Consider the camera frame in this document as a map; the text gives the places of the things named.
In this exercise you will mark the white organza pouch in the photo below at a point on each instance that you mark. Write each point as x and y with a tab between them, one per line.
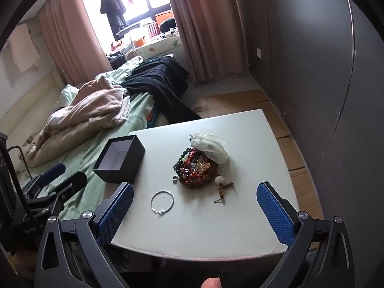
213	150

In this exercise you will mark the black jewelry box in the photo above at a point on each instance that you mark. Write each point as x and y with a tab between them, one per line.
129	168

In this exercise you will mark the orange box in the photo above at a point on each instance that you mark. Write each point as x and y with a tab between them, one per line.
162	14

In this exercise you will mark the black knitted blanket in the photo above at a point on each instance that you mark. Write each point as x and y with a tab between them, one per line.
159	81

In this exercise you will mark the red striped box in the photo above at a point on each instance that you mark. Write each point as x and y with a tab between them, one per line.
153	30

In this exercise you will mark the leaf printed sill cloth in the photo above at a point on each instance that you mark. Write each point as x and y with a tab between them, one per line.
156	46

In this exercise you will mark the dark hanging clothes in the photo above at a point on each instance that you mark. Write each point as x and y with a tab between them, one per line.
112	6

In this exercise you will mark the white wall socket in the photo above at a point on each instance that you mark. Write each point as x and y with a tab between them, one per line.
259	52

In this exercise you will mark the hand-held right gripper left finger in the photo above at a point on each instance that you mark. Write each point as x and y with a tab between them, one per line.
117	213

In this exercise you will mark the orange and white container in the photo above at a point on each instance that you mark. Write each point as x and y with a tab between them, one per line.
138	41

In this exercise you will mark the white hanging towel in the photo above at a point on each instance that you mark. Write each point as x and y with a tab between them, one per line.
24	51

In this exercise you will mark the cream bed headboard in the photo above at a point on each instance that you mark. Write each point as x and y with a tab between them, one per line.
27	102

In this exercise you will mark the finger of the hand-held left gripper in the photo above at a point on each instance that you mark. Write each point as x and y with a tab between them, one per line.
72	183
52	173

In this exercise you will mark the silver bangle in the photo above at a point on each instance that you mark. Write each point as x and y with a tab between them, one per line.
160	213

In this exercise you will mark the pink curtain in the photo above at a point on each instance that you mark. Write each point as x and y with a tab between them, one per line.
204	21
69	36

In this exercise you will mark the person's right hand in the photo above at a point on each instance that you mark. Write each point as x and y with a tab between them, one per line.
211	282

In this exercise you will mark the light green bed sheet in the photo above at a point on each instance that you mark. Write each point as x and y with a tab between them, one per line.
90	150

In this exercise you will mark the black bag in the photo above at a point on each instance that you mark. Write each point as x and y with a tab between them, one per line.
166	25

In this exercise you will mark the pink blanket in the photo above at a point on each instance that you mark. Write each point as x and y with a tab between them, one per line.
90	105

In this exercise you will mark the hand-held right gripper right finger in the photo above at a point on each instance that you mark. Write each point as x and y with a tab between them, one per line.
274	216

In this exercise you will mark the dark grey wardrobe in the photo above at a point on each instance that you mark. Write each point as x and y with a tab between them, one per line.
300	51

